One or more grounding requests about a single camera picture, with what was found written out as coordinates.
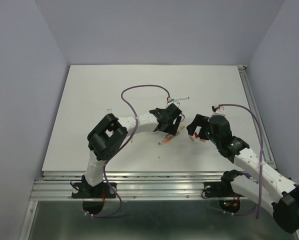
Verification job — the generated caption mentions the tan orange marker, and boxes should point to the tan orange marker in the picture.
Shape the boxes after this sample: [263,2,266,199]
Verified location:
[161,135,176,145]

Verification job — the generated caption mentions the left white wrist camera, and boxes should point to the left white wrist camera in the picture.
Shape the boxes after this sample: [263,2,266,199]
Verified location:
[165,98,180,108]

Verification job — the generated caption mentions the grey capped marker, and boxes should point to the grey capped marker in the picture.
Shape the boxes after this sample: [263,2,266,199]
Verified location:
[158,136,168,145]

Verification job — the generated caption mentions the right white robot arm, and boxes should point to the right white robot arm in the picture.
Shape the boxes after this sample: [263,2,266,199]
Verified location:
[186,114,299,234]

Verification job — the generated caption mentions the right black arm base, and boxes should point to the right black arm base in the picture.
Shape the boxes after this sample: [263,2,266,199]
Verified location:
[201,170,249,216]

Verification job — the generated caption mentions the aluminium right side rail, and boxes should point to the aluminium right side rail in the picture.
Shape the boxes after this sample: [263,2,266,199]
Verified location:
[237,65,277,170]

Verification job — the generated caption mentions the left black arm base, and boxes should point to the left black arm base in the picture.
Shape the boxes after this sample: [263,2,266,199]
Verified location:
[70,181,116,217]

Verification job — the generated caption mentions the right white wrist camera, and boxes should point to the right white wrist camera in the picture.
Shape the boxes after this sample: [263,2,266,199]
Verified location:
[212,105,226,117]

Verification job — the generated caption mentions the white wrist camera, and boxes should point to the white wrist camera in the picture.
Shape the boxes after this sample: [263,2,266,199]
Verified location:
[165,98,180,108]
[212,105,226,117]

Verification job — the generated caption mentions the green capped thin marker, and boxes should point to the green capped thin marker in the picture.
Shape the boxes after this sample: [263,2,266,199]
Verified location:
[174,96,190,101]

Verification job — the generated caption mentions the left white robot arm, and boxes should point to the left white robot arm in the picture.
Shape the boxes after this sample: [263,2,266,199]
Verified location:
[83,102,182,197]

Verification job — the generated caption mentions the aluminium front rail frame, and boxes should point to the aluminium front rail frame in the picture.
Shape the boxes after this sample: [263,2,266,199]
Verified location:
[19,171,299,240]

